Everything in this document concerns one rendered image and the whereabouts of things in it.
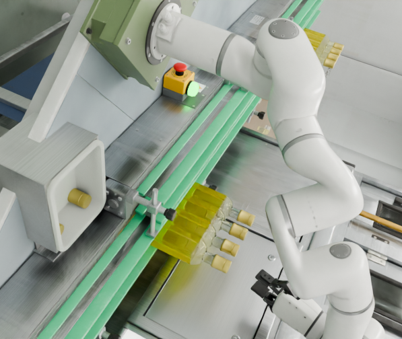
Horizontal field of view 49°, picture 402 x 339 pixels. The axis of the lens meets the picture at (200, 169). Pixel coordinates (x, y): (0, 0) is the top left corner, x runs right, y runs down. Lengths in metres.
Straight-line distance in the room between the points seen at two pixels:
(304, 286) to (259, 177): 0.85
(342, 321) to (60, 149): 0.64
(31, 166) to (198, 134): 0.55
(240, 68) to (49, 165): 0.43
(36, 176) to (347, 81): 6.89
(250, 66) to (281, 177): 0.77
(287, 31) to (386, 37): 6.30
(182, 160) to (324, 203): 0.50
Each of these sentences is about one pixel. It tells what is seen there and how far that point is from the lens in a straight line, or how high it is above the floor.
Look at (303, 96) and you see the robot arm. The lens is 0.80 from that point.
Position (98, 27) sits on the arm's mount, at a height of 0.78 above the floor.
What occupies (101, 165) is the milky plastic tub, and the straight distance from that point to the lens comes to 1.00.
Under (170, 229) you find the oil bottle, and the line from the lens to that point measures 1.18.
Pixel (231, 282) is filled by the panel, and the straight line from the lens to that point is 1.29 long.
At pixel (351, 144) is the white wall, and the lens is 6.94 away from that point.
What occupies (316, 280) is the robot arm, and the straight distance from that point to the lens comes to 0.83.
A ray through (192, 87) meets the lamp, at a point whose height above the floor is 0.84.
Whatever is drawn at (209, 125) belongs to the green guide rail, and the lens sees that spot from 1.32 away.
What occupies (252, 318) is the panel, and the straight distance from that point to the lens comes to 1.25.
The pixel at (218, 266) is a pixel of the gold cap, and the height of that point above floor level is 1.14.
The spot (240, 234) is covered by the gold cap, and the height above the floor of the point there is 1.15.
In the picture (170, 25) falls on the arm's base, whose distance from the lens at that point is 0.98.
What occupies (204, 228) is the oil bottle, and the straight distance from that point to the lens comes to 1.19.
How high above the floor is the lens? 1.26
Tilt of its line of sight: 13 degrees down
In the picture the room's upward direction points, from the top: 113 degrees clockwise
